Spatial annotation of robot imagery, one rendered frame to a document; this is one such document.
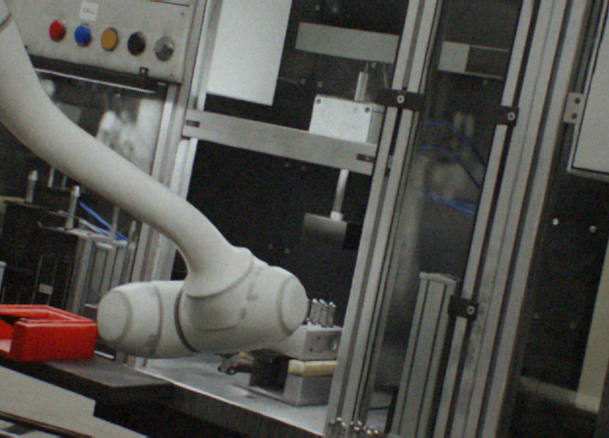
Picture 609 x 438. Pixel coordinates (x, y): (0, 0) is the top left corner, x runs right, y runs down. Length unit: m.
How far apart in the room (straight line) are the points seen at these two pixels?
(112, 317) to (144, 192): 0.20
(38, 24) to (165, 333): 0.75
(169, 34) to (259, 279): 0.57
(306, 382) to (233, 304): 0.41
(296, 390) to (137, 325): 0.39
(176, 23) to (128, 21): 0.10
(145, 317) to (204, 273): 0.12
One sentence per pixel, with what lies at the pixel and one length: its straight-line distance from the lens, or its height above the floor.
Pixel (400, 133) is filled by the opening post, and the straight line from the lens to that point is 1.90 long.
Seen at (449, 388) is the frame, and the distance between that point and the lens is 1.85.
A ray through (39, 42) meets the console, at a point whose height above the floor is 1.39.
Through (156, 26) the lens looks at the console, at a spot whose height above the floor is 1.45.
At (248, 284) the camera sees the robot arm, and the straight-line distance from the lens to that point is 1.74.
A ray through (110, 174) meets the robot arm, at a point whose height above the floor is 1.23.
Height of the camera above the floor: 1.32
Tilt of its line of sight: 3 degrees down
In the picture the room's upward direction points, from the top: 11 degrees clockwise
